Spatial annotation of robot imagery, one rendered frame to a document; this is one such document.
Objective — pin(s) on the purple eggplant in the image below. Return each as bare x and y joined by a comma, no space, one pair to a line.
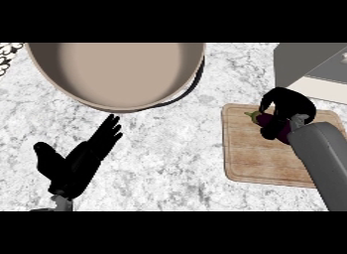
266,119

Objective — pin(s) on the grey cabinet with knob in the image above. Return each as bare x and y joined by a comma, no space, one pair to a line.
322,71

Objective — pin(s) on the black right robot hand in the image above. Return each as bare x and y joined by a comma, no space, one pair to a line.
289,104

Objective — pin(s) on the wooden cutting board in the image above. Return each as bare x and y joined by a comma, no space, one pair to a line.
258,155

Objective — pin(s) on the large beige pot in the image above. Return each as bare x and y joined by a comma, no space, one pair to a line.
119,74

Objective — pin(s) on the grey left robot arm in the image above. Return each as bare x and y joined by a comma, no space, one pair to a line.
57,204

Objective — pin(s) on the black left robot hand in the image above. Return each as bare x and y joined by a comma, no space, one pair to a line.
78,162

